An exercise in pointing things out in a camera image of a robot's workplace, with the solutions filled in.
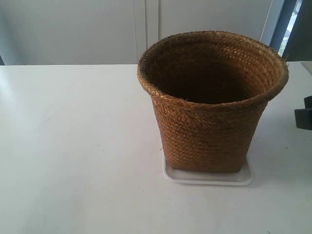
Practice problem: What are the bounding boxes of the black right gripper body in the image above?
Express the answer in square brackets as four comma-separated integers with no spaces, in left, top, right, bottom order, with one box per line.
[294,96,312,129]

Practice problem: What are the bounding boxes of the brown woven wicker basket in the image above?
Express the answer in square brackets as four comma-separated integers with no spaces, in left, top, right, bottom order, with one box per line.
[137,31,289,173]

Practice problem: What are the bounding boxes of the white plastic tray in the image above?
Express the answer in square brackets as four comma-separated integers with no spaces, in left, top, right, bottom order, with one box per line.
[162,156,253,187]

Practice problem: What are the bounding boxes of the window with dark frame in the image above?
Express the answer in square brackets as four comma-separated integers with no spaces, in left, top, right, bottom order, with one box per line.
[269,0,312,61]

